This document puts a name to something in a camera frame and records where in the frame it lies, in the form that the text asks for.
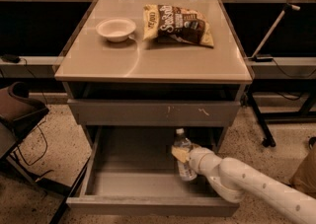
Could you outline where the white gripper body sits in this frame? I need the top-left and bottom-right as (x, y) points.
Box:
(189, 147), (222, 177)

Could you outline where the clear plastic water bottle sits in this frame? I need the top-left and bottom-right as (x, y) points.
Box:
(172, 128), (197, 182)

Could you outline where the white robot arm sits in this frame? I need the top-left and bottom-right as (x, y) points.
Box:
(172, 145), (316, 224)

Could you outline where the open middle drawer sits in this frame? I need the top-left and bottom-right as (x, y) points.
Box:
(67, 126), (239, 217)

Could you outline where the closed top drawer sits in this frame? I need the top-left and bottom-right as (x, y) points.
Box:
(68, 99), (239, 127)

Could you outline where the grey drawer cabinet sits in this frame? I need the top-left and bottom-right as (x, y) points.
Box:
(55, 0), (252, 151)

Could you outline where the tan trouser leg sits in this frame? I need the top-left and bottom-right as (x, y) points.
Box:
(290, 144), (316, 198)

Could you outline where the black sneaker far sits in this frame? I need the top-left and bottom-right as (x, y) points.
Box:
(308, 137), (316, 149)

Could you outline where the black table leg stand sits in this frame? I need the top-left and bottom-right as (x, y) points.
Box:
(246, 86), (316, 147)

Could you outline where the brown yellow snack bag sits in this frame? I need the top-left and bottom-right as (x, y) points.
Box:
(143, 4), (214, 47)

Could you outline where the white bowl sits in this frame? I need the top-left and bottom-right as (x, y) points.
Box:
(96, 18), (136, 42)

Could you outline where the white stick tool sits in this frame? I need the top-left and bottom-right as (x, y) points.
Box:
(249, 3), (300, 62)

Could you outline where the black device on ledge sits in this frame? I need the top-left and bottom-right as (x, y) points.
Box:
(1, 54), (21, 63)

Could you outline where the black floor cable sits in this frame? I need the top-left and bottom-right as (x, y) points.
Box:
(16, 58), (55, 180)

